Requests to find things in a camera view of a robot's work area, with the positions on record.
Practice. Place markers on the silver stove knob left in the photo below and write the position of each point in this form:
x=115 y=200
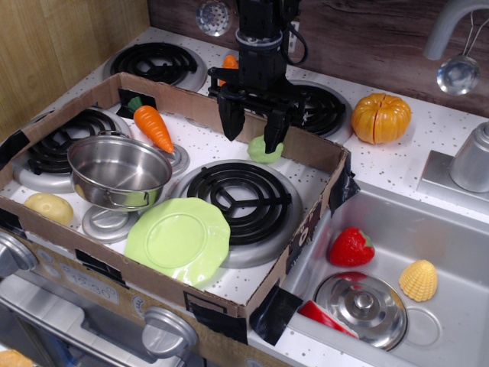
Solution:
x=15 y=256

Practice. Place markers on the stainless steel pot lid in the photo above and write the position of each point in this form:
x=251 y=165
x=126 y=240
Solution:
x=366 y=305

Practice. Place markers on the black burner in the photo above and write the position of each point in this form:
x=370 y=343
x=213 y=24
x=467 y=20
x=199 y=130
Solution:
x=44 y=167
x=160 y=62
x=328 y=113
x=261 y=206

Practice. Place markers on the yellow toy corn piece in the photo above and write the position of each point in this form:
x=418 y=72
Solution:
x=419 y=281

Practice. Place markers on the hanging silver ladle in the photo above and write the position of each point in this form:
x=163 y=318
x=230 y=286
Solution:
x=460 y=74

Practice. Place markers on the silver round stove cap front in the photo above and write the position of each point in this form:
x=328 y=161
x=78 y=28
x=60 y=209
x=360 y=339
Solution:
x=108 y=226

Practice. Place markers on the silver stove knob right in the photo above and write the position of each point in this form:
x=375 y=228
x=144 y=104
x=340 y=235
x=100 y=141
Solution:
x=165 y=334

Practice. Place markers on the light green plastic plate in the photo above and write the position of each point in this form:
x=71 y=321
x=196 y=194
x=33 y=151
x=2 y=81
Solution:
x=183 y=238

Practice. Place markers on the yellow toy potato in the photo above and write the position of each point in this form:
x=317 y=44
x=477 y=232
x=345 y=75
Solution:
x=51 y=206

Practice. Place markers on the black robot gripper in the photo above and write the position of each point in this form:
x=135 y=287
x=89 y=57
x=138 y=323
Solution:
x=262 y=88

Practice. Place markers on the silver faucet handle base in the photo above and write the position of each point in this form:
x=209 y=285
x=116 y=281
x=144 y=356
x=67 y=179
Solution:
x=463 y=178

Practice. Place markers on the silver stove knob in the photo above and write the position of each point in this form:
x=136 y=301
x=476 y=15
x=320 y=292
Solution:
x=15 y=256
x=165 y=334

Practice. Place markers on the red toy strawberry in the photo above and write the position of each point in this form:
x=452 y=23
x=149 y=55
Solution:
x=352 y=248

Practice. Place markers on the black back left burner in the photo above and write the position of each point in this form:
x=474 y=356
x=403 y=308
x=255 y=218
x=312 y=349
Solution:
x=160 y=62

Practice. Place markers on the yellow toy at corner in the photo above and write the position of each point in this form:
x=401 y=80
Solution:
x=12 y=358

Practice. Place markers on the brown cardboard fence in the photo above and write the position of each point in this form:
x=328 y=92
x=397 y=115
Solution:
x=224 y=316

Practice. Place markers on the silver faucet spout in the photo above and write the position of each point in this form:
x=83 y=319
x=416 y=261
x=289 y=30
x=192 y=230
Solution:
x=445 y=23

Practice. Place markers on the black back right burner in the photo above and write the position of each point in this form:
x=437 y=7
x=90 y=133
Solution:
x=328 y=113

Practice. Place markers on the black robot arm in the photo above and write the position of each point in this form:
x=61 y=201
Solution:
x=265 y=18

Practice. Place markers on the black front right burner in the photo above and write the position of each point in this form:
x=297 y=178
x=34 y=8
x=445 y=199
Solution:
x=261 y=206

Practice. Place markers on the light green toy broccoli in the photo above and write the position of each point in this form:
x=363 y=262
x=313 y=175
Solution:
x=256 y=151

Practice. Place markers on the black front left burner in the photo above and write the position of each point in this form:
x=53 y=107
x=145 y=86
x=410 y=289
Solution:
x=44 y=167

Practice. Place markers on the orange toy carrot cone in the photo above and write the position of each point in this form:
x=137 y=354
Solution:
x=230 y=63

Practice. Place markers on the orange toy pumpkin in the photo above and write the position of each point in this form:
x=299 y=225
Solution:
x=380 y=118

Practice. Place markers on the orange toy carrot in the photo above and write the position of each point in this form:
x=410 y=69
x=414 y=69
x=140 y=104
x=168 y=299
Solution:
x=151 y=124

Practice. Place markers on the silver round stove cap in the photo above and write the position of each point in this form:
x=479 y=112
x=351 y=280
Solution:
x=108 y=226
x=179 y=160

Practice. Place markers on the red toy pepper piece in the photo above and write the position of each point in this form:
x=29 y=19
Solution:
x=315 y=312

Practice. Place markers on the hanging silver skimmer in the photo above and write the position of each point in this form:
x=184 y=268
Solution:
x=214 y=17

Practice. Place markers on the silver round stove cap middle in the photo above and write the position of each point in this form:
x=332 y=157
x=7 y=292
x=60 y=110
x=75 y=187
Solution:
x=179 y=160

